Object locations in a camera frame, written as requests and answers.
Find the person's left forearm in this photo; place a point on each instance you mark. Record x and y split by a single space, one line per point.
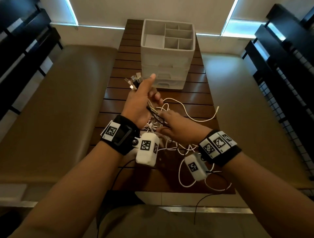
68 191

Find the person's right hand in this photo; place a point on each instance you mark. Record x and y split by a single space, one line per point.
186 132

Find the wooden slatted table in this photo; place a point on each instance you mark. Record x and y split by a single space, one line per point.
117 98

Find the person's right forearm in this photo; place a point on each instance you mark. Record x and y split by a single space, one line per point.
269 196

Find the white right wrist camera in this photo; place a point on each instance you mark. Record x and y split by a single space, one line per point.
198 175

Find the black left wristband with markers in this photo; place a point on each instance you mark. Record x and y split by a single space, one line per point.
125 137

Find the white drawer organizer box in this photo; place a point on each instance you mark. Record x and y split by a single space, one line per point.
162 61

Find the black right wristband with markers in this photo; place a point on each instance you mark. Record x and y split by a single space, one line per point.
228 157

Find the black wristband with markers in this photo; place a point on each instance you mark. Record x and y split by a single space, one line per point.
228 157
125 137

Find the beige roller blind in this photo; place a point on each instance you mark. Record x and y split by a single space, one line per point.
56 9
147 11

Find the person's left hand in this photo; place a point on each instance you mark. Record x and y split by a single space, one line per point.
137 105

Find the person's dark trouser leg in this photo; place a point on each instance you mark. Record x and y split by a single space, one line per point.
115 201

